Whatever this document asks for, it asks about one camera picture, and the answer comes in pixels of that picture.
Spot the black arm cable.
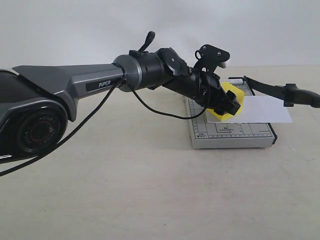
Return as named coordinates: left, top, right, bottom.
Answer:
left=0, top=30, right=208, bottom=177

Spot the grey paper cutter base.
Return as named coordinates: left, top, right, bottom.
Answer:
left=185, top=76, right=279, bottom=151

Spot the yellow foam cube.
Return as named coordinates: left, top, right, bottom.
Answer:
left=206, top=82, right=245, bottom=122

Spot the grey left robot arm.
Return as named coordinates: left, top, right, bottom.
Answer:
left=0, top=45, right=241, bottom=163

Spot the black cutter blade arm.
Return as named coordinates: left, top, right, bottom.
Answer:
left=243, top=76, right=320, bottom=109

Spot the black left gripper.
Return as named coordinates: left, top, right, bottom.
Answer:
left=162, top=70, right=241, bottom=116

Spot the white paper sheet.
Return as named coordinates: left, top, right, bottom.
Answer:
left=206, top=95, right=293, bottom=124

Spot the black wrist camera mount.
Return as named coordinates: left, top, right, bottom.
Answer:
left=193, top=44, right=231, bottom=75

